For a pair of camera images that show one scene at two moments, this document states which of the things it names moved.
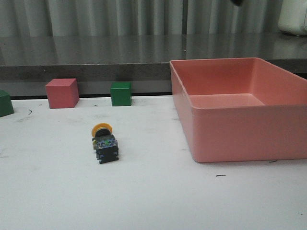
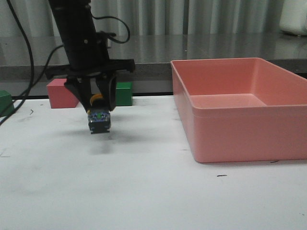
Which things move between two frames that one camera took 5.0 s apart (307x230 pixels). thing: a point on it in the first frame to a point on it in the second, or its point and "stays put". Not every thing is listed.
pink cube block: (63, 93) stays put
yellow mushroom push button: (105, 143) to (99, 115)
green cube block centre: (121, 94) stays put
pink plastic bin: (241, 109) stays put
